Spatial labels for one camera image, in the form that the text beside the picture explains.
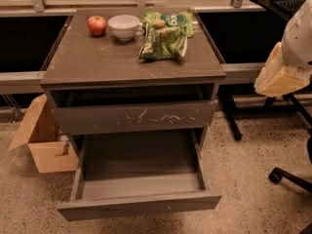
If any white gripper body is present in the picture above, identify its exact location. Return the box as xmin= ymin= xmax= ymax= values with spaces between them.
xmin=282 ymin=0 xmax=312 ymax=69

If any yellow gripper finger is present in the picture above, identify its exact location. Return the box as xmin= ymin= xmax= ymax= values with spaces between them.
xmin=254 ymin=65 xmax=310 ymax=98
xmin=265 ymin=42 xmax=284 ymax=70

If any green jalapeno chip bag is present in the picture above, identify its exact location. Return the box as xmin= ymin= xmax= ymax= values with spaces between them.
xmin=139 ymin=26 xmax=187 ymax=60

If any green snack bag with logo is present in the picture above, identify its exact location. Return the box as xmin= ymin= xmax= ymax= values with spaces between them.
xmin=142 ymin=10 xmax=194 ymax=38

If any grey scratched upper drawer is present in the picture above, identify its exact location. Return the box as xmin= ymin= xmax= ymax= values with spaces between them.
xmin=53 ymin=99 xmax=217 ymax=135

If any grey drawer cabinet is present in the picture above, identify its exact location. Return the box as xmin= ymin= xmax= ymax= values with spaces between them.
xmin=41 ymin=10 xmax=225 ymax=151

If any open grey middle drawer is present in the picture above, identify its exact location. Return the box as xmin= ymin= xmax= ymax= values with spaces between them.
xmin=58 ymin=128 xmax=220 ymax=221

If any white ceramic bowl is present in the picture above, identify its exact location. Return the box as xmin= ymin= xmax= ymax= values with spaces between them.
xmin=108 ymin=15 xmax=139 ymax=41

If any red apple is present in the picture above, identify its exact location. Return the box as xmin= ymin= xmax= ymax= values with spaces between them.
xmin=88 ymin=16 xmax=107 ymax=36

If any open cardboard box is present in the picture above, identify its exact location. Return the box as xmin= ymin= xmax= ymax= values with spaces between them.
xmin=9 ymin=95 xmax=78 ymax=173

